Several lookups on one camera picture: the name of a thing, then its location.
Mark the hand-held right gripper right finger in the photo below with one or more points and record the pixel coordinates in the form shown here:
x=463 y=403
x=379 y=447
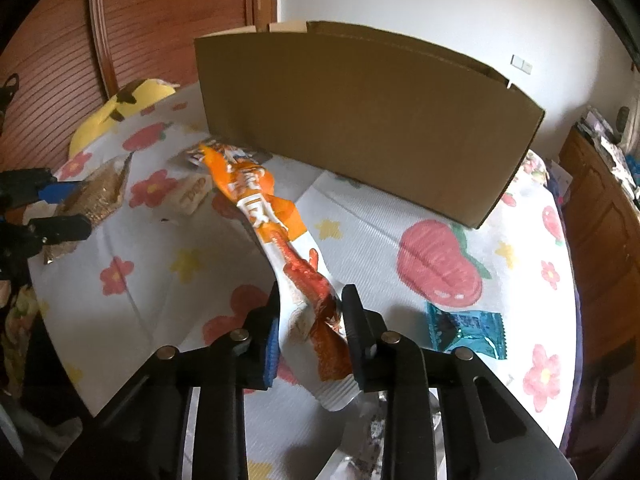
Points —
x=357 y=340

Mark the floral floor mat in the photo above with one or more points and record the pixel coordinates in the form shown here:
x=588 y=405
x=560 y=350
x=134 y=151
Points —
x=17 y=340

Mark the white wall switch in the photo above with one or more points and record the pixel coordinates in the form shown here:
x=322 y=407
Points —
x=521 y=63

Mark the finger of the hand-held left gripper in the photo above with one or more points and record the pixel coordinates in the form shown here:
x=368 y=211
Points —
x=60 y=230
x=52 y=192

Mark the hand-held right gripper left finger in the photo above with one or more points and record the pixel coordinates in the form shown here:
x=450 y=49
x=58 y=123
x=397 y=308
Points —
x=267 y=355

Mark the small white snack packet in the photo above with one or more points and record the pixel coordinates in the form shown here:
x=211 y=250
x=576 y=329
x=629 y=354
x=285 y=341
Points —
x=192 y=200

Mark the clear plastic wrapper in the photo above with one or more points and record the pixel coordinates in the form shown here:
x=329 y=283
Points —
x=372 y=430

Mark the floral strawberry tablecloth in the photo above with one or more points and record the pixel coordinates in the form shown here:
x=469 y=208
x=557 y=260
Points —
x=375 y=240

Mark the wooden slatted wardrobe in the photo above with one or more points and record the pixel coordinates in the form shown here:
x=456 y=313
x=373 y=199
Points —
x=150 y=10

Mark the clear brown snack bar packet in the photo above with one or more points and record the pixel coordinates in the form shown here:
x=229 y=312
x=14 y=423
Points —
x=100 y=195

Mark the wooden cabinet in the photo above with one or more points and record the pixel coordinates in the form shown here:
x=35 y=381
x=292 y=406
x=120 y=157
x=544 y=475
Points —
x=605 y=240

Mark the teal snack packet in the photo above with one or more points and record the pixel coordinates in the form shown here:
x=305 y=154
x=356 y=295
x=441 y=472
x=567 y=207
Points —
x=465 y=330

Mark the long orange white snack packet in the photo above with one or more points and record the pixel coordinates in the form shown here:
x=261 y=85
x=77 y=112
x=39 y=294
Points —
x=270 y=210

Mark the crumpled silver snack wrapper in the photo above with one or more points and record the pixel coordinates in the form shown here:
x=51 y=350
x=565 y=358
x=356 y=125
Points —
x=186 y=158

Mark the brown cardboard box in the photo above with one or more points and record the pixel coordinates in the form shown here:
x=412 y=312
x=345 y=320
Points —
x=360 y=120

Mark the pile of papers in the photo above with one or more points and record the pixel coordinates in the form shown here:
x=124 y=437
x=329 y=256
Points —
x=607 y=145

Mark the yellow plush toy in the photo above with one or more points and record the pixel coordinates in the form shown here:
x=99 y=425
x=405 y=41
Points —
x=130 y=102

